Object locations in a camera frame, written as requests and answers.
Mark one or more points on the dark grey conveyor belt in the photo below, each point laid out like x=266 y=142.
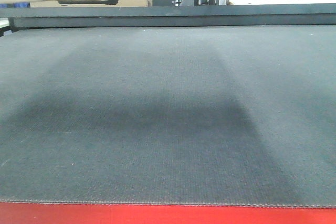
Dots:
x=236 y=116

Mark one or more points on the red conveyor edge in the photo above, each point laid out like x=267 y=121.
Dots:
x=95 y=213

